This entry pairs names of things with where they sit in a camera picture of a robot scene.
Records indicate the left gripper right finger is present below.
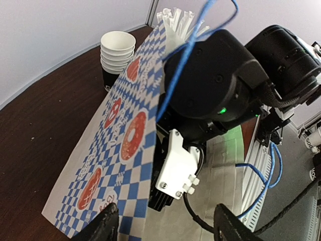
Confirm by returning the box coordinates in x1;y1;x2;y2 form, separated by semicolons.
214;204;262;241

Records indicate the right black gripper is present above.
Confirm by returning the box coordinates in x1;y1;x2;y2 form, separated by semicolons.
150;24;321;211

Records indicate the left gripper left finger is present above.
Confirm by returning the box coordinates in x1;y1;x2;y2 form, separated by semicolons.
75;202;119;241

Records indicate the blue checkered paper bag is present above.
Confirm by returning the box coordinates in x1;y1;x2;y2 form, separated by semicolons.
41;0;284;241

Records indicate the stack of paper cups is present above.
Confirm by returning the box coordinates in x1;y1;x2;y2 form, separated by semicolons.
100;31;136;92

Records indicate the bundle of white straws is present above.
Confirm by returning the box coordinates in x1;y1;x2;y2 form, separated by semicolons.
156;8;196;52

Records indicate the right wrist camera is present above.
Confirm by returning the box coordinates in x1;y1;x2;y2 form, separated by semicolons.
148;129;205;212

